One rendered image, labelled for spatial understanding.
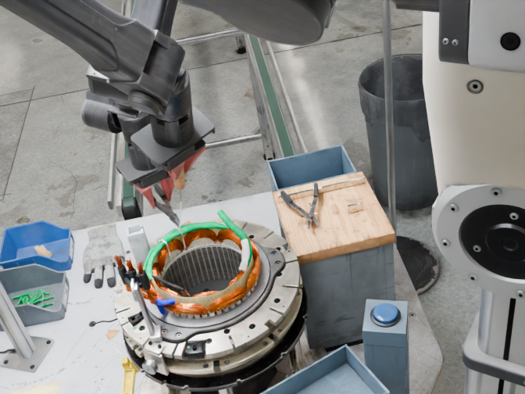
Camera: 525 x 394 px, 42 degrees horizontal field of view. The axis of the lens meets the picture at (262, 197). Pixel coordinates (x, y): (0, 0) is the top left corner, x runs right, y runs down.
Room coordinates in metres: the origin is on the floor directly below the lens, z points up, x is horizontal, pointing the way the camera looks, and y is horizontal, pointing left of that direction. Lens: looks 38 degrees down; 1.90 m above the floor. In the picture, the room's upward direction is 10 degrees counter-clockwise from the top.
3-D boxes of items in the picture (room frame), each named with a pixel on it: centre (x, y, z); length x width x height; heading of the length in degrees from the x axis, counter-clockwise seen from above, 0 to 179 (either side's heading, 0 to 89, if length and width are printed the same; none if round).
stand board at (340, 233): (1.00, -0.12, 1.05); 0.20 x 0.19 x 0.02; 5
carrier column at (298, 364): (0.84, -0.01, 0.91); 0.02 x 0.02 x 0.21
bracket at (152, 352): (0.71, 0.21, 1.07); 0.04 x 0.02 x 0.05; 56
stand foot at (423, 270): (1.86, -0.45, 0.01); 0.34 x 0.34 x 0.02
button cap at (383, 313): (0.75, -0.17, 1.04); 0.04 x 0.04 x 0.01
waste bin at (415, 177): (2.31, -0.64, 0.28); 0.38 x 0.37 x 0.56; 92
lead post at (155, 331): (0.73, 0.20, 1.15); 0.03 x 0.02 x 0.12; 0
